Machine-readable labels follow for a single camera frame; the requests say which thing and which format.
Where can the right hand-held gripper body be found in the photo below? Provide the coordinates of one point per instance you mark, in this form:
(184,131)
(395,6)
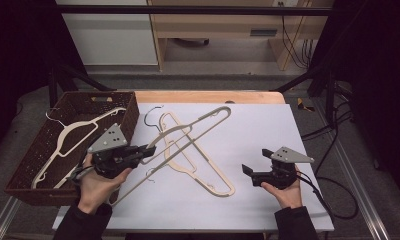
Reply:
(291,155)

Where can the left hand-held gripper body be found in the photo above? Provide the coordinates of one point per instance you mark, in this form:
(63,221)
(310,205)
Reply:
(109,138)

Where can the white plastic clothes hanger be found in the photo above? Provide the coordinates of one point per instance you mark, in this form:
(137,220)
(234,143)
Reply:
(206,117)
(109,115)

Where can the brown woven plastic basket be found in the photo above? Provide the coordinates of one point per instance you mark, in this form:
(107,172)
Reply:
(24,173)

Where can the person's right hand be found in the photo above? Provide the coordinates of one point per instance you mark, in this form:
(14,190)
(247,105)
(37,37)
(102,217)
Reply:
(288,196)

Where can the person's left hand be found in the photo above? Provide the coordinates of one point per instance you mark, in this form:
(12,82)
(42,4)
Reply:
(98,190)

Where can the white table sheet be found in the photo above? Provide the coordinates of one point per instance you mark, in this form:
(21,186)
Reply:
(254,133)

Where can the cream plastic clothes hanger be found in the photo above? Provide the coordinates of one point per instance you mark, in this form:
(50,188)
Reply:
(204,155)

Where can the yellow and black tool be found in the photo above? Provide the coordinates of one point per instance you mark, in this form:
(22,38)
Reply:
(301,105)

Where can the black metal stand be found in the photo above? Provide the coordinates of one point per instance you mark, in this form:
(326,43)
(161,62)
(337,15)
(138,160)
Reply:
(53,86)
(328,96)

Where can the white cabinet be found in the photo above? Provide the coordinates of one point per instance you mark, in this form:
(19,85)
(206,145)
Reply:
(111,40)

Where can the black curtain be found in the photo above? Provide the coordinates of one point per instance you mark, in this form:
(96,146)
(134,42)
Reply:
(381,83)
(18,60)

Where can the light wooden desk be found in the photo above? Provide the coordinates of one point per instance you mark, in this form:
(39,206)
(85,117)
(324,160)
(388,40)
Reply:
(221,23)

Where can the aluminium rail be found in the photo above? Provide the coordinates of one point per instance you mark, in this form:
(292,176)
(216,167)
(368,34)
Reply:
(1,220)
(368,206)

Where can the black horizontal frame bar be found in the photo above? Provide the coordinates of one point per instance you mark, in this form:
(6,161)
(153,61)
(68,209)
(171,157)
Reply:
(188,10)

